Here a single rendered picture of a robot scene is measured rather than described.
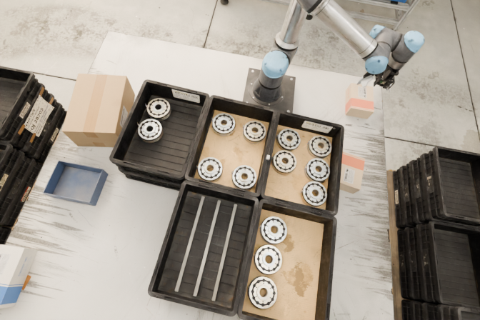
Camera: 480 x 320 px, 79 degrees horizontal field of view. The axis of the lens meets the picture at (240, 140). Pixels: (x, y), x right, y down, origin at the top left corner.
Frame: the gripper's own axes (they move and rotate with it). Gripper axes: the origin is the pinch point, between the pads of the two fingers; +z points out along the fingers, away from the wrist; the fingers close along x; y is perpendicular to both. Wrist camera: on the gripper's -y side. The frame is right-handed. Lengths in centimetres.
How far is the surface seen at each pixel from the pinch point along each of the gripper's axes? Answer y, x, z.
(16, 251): 100, -134, 8
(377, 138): 18.9, 11.2, 17.2
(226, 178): 59, -62, 4
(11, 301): 116, -131, 13
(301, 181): 54, -30, 4
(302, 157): 43, -30, 4
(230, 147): 44, -63, 4
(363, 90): -4.4, 0.5, 9.8
